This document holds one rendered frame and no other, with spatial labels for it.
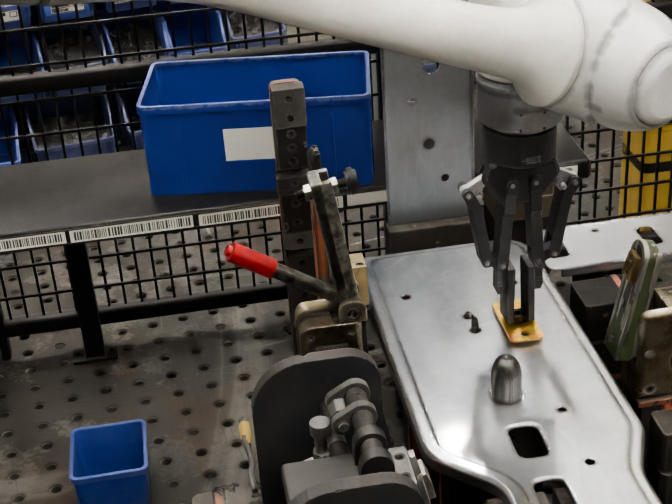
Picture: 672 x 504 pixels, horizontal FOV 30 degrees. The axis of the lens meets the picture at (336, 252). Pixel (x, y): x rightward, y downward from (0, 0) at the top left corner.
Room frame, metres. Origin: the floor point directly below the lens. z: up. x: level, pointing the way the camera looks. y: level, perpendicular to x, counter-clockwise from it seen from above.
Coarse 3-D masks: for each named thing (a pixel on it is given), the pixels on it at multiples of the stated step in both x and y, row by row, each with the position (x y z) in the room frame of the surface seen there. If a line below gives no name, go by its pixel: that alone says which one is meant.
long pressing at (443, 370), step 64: (384, 256) 1.36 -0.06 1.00; (448, 256) 1.35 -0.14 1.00; (512, 256) 1.33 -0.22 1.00; (384, 320) 1.20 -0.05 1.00; (448, 320) 1.20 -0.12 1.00; (576, 320) 1.19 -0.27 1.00; (448, 384) 1.08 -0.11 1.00; (576, 384) 1.06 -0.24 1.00; (448, 448) 0.97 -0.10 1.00; (512, 448) 0.96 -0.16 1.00; (576, 448) 0.96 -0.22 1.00; (640, 448) 0.95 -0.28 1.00
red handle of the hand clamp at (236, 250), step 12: (228, 252) 1.14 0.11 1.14; (240, 252) 1.14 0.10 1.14; (252, 252) 1.14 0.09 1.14; (240, 264) 1.13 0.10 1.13; (252, 264) 1.14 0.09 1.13; (264, 264) 1.14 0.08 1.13; (276, 264) 1.14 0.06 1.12; (264, 276) 1.14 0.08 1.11; (276, 276) 1.14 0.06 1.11; (288, 276) 1.14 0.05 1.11; (300, 276) 1.15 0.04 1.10; (300, 288) 1.14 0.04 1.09; (312, 288) 1.15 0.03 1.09; (324, 288) 1.15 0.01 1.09; (336, 300) 1.15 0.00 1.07
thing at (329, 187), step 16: (320, 176) 1.17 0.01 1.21; (352, 176) 1.15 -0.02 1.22; (304, 192) 1.15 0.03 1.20; (320, 192) 1.14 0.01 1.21; (336, 192) 1.15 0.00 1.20; (352, 192) 1.15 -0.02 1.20; (320, 208) 1.14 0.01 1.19; (336, 208) 1.14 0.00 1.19; (320, 224) 1.14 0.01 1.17; (336, 224) 1.14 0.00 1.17; (336, 240) 1.14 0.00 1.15; (336, 256) 1.14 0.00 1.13; (336, 272) 1.14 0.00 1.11; (352, 272) 1.14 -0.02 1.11; (336, 288) 1.14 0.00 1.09; (352, 288) 1.14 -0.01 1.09
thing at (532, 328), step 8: (496, 304) 1.22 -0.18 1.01; (520, 304) 1.21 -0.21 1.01; (496, 312) 1.20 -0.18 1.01; (520, 312) 1.19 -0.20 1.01; (504, 320) 1.18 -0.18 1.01; (520, 320) 1.17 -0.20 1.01; (504, 328) 1.17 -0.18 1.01; (512, 328) 1.16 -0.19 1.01; (520, 328) 1.16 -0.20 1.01; (528, 328) 1.16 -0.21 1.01; (536, 328) 1.16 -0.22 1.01; (512, 336) 1.15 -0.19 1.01; (520, 336) 1.15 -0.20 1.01; (528, 336) 1.15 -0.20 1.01; (536, 336) 1.15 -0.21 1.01
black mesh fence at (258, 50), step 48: (192, 48) 1.69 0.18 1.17; (240, 48) 1.71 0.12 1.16; (288, 48) 1.70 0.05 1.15; (336, 48) 1.71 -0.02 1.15; (0, 96) 1.65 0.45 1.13; (576, 192) 1.77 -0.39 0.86; (624, 192) 1.78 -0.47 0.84; (96, 288) 1.67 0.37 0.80; (240, 288) 1.70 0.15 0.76; (0, 336) 1.64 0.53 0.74
